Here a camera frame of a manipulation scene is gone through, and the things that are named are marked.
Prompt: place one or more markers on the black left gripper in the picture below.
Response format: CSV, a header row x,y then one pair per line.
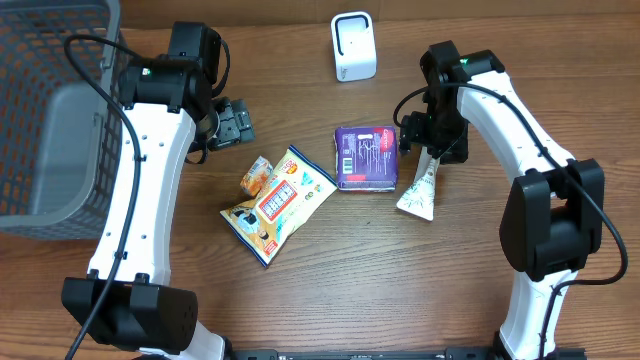
x,y
237,123

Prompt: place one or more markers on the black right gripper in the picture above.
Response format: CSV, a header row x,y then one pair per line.
x,y
410,132

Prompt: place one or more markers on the small orange candy pack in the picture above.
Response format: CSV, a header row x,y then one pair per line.
x,y
255,178

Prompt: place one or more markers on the red purple snack packet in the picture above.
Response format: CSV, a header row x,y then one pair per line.
x,y
366,159

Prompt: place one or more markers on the white orange snack bag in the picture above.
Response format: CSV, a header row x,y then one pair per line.
x,y
295,189

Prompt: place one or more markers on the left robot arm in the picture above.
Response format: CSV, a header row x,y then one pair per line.
x,y
170,106

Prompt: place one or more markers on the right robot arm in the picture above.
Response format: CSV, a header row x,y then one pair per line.
x,y
551,223

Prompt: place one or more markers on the white barcode scanner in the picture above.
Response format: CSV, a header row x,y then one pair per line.
x,y
354,46

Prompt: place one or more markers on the grey plastic mesh basket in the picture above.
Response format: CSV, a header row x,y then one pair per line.
x,y
60,144

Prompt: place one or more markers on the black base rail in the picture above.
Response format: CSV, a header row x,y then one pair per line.
x,y
455,353

